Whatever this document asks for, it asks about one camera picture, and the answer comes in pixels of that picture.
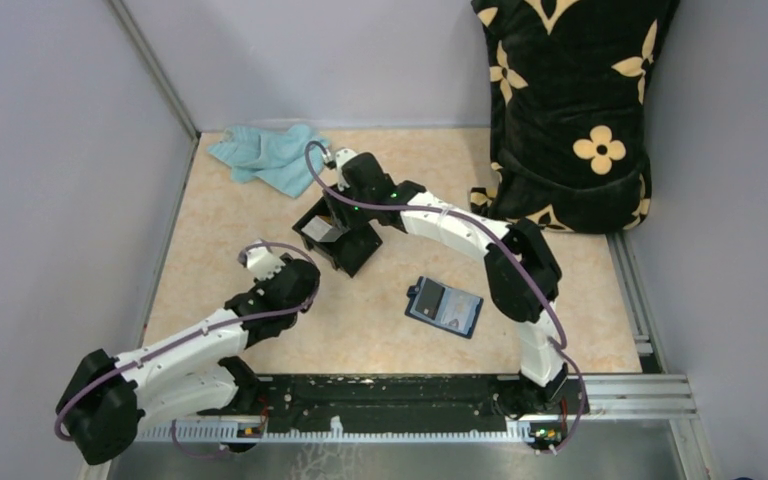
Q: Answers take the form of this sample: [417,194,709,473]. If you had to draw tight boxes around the grey credit card stack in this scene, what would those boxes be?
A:
[301,215,344,243]

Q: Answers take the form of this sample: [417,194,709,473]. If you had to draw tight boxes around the black plastic card box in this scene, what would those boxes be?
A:
[292,198,383,278]

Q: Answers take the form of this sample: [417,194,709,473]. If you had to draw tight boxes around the blue leather card holder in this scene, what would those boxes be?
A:
[405,276,484,339]

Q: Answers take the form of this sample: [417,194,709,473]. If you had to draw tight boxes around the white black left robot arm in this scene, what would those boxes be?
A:
[53,254,321,465]

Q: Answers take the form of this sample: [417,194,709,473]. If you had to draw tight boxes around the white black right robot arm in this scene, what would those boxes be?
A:
[305,142,569,412]

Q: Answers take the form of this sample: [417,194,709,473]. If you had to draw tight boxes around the light blue cloth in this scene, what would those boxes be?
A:
[207,124,330,198]

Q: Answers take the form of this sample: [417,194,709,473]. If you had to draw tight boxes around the black floral cushion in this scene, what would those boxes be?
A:
[470,1,678,235]

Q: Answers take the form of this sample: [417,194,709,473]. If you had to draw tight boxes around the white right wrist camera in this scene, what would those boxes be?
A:
[328,148,358,173]

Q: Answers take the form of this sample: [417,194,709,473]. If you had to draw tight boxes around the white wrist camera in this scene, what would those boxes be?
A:
[328,148,358,173]
[238,246,285,281]

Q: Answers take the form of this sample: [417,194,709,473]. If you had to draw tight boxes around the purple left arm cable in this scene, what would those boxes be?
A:
[53,241,321,460]

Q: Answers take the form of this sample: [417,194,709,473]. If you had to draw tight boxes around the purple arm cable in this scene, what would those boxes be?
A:
[304,140,587,455]
[53,241,321,460]

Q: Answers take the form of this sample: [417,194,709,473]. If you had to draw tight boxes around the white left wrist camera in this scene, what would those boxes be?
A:
[238,246,285,281]

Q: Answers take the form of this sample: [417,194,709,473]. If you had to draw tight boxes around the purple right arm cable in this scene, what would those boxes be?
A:
[304,140,587,455]

